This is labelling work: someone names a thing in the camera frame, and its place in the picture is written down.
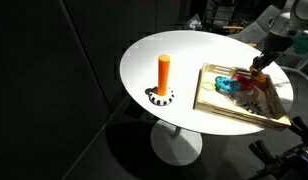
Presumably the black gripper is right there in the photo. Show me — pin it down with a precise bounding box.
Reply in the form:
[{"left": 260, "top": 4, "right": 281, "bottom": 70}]
[{"left": 252, "top": 33, "right": 293, "bottom": 71}]

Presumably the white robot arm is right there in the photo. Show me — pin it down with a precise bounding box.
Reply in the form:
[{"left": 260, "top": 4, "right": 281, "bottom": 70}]
[{"left": 250, "top": 0, "right": 308, "bottom": 76}]

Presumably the wooden slatted tray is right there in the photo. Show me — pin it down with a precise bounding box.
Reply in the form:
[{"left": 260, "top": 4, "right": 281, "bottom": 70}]
[{"left": 194, "top": 63, "right": 291, "bottom": 128}]

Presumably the grey chair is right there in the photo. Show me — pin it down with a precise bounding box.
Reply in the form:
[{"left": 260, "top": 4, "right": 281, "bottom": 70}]
[{"left": 230, "top": 5, "right": 280, "bottom": 45}]

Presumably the dark shelf rack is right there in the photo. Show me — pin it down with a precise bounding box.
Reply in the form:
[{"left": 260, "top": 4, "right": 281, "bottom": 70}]
[{"left": 203, "top": 0, "right": 242, "bottom": 35}]

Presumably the orange stacking peg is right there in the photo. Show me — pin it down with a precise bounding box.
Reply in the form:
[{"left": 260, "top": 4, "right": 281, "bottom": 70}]
[{"left": 157, "top": 55, "right": 170, "bottom": 96}]

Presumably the black tripod equipment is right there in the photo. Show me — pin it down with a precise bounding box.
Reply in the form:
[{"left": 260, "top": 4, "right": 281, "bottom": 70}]
[{"left": 248, "top": 116, "right": 308, "bottom": 180}]

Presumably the black white striped base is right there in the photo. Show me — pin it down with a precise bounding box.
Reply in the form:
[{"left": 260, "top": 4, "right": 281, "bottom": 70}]
[{"left": 148, "top": 87, "right": 175, "bottom": 106}]

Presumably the clear transparent ring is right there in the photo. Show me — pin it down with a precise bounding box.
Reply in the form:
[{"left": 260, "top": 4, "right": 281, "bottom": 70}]
[{"left": 228, "top": 90, "right": 258, "bottom": 105}]

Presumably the blue ring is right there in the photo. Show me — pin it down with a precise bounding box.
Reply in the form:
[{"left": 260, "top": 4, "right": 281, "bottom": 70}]
[{"left": 214, "top": 75, "right": 241, "bottom": 94}]

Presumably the small black white ring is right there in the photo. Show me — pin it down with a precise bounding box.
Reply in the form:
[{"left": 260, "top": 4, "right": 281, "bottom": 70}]
[{"left": 243, "top": 101, "right": 263, "bottom": 115}]

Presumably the thin green ring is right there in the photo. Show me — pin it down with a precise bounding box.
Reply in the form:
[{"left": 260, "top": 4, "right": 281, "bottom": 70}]
[{"left": 202, "top": 80, "right": 217, "bottom": 92}]

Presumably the white round table pedestal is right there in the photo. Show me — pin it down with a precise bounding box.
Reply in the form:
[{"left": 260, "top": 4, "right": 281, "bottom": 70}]
[{"left": 151, "top": 120, "right": 203, "bottom": 166}]

